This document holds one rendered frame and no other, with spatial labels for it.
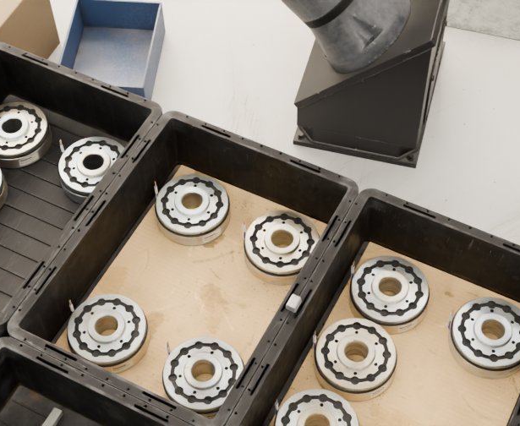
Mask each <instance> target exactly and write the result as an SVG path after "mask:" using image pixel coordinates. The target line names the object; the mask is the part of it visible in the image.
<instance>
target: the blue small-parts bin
mask: <svg viewBox="0 0 520 426"><path fill-rule="evenodd" d="M165 33H166V30H165V23H164V17H163V10H162V3H161V2H147V1H130V0H76V2H75V5H74V11H73V13H72V17H71V20H70V23H69V26H68V31H67V35H66V38H65V41H64V44H63V49H62V52H61V56H60V58H59V62H58V64H60V65H62V66H64V67H66V68H71V69H72V70H75V71H77V72H80V73H82V74H85V75H88V76H90V77H92V78H95V79H99V80H100V81H103V82H105V83H108V84H110V85H114V86H116V87H118V88H120V89H123V90H126V91H128V92H131V93H133V94H136V95H138V96H142V97H144V98H146V99H148V100H151V97H152V94H153V90H154V85H155V81H156V74H157V69H158V65H159V61H160V56H161V50H162V45H163V41H164V36H165Z"/></svg>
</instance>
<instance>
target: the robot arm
mask: <svg viewBox="0 0 520 426"><path fill-rule="evenodd" d="M281 1H282V2H283V3H284V4H285V5H286V6H287V7H288V8H289V9H290V10H291V11H292V12H293V13H294V14H295V15H296V16H298V17H299V18H300V19H301V20H302V21H303V22H304V23H305V24H306V25H307V26H308V27H309V28H310V29H311V31H312V33H313V35H314V36H315V39H316V40H317V42H318V43H319V45H320V48H321V49H322V51H323V54H324V57H325V59H326V61H327V62H328V63H329V64H330V65H331V66H332V67H333V68H334V69H335V70H336V71H337V72H339V73H342V74H349V73H353V72H356V71H358V70H360V69H362V68H365V67H366V66H368V65H370V64H371V63H372V62H374V61H375V60H376V59H377V58H379V57H380V56H381V55H382V54H383V53H385V52H386V51H387V50H388V49H389V48H390V46H391V45H392V44H393V43H394V42H395V41H396V39H397V38H398V37H399V36H400V34H401V33H402V31H403V29H404V27H405V25H406V23H407V22H408V18H409V15H410V12H411V3H410V1H409V0H281Z"/></svg>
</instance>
